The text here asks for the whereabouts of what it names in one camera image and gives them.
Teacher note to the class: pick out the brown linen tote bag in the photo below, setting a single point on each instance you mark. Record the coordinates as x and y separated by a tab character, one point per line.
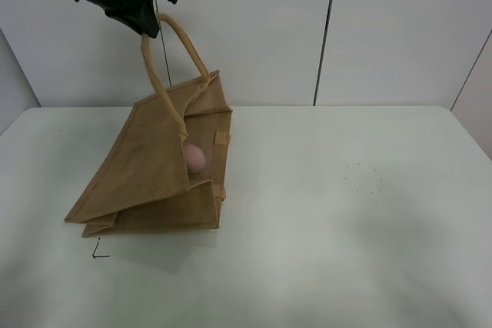
143	184

